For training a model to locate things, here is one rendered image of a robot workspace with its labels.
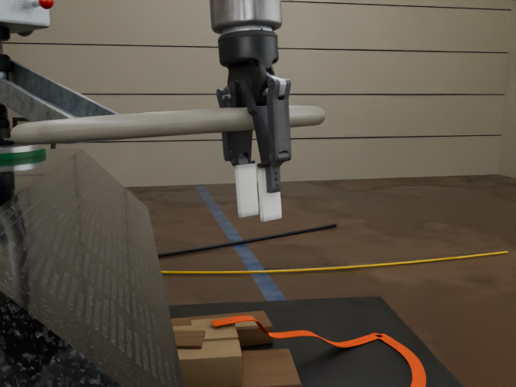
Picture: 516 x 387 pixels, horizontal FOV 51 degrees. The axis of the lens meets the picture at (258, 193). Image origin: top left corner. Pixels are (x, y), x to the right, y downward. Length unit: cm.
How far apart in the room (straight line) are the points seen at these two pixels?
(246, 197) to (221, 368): 103
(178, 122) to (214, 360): 113
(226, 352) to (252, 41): 119
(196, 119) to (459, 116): 648
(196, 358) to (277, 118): 114
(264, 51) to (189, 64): 530
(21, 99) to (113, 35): 481
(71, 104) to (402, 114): 569
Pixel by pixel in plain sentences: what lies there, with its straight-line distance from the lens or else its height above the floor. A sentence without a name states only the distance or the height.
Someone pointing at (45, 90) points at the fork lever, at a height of 98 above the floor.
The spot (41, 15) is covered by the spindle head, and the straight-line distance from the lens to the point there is 140.
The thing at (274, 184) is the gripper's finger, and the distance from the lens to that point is 66.
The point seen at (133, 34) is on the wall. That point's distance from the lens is 596.
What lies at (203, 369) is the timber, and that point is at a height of 17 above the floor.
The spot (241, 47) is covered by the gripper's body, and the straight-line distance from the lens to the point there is 66.
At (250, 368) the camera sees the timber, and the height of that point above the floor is 10.
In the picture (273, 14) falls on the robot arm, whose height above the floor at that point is 107.
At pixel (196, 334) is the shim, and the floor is 22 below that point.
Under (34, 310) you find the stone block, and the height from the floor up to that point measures 75.
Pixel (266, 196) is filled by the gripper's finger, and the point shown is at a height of 85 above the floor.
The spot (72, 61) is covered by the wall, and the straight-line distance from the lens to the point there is 597.
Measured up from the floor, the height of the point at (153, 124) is 94.
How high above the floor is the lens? 97
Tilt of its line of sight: 10 degrees down
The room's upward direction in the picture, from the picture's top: straight up
